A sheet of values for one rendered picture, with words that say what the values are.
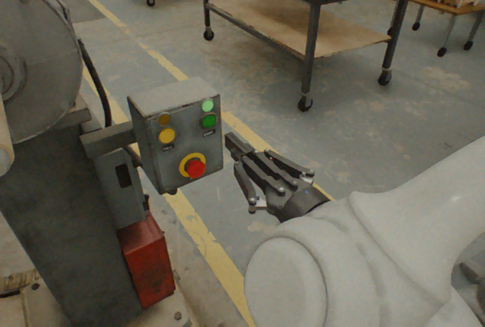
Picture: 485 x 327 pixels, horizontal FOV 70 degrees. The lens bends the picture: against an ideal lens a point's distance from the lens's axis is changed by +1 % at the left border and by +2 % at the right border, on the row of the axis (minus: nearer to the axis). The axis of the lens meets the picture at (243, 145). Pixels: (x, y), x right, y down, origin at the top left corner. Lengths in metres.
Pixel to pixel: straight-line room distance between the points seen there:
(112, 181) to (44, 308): 0.65
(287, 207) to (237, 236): 1.36
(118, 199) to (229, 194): 1.13
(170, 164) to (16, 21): 0.35
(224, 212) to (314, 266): 1.72
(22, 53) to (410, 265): 0.51
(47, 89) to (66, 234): 0.47
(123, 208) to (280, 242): 0.80
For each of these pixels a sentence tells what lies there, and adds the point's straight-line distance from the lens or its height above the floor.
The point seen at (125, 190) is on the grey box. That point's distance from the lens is 0.98.
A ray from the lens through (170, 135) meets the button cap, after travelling 0.67.
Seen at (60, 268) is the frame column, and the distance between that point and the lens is 1.06.
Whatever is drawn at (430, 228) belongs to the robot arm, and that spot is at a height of 1.26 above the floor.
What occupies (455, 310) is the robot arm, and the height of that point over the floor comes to 1.12.
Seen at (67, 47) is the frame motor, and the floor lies 1.26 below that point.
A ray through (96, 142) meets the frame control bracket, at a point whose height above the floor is 1.03.
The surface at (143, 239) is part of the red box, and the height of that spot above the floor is 0.62.
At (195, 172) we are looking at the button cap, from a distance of 0.71.
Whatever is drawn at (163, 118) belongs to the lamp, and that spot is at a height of 1.11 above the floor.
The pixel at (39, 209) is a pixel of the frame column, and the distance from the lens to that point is 0.91.
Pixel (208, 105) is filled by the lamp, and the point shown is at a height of 1.11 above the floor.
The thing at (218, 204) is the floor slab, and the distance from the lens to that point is 1.99.
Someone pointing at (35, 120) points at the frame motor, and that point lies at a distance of 0.61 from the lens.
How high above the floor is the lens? 1.45
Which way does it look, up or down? 37 degrees down
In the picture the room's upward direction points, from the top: straight up
